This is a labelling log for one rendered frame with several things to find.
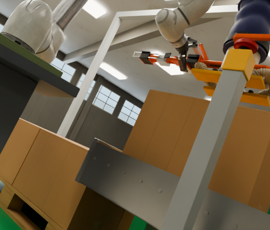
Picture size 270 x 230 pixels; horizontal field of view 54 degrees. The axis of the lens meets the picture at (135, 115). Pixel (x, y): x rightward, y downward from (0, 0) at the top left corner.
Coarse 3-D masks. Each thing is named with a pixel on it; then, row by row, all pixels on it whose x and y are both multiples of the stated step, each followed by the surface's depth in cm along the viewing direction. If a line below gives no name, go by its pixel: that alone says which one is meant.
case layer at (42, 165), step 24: (24, 120) 188; (24, 144) 176; (48, 144) 162; (72, 144) 150; (0, 168) 180; (24, 168) 166; (48, 168) 153; (72, 168) 143; (24, 192) 157; (48, 192) 146; (72, 192) 136; (72, 216) 130; (96, 216) 143; (120, 216) 159
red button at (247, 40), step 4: (240, 40) 78; (244, 40) 77; (248, 40) 77; (252, 40) 77; (236, 44) 80; (240, 44) 78; (244, 44) 77; (248, 44) 77; (252, 44) 77; (256, 44) 77; (236, 48) 81; (240, 48) 79; (244, 48) 78; (248, 48) 78; (252, 48) 78; (256, 48) 78
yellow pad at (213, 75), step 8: (192, 72) 133; (200, 72) 130; (208, 72) 127; (216, 72) 125; (200, 80) 139; (208, 80) 135; (216, 80) 131; (256, 80) 114; (256, 88) 121; (264, 88) 119
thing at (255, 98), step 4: (204, 88) 147; (208, 88) 146; (212, 88) 144; (208, 92) 149; (212, 92) 147; (244, 92) 134; (248, 92) 133; (252, 92) 136; (244, 96) 135; (248, 96) 133; (252, 96) 131; (256, 96) 130; (260, 96) 129; (264, 96) 128; (268, 96) 128; (240, 100) 142; (244, 100) 139; (248, 100) 138; (252, 100) 135; (256, 100) 133; (260, 100) 131; (264, 100) 130; (268, 100) 129; (256, 104) 138; (260, 104) 135; (264, 104) 134; (268, 104) 132
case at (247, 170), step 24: (168, 96) 125; (144, 120) 127; (168, 120) 119; (192, 120) 113; (240, 120) 102; (264, 120) 97; (144, 144) 122; (168, 144) 115; (192, 144) 109; (240, 144) 98; (264, 144) 94; (168, 168) 110; (216, 168) 99; (240, 168) 95; (264, 168) 96; (240, 192) 92; (264, 192) 105
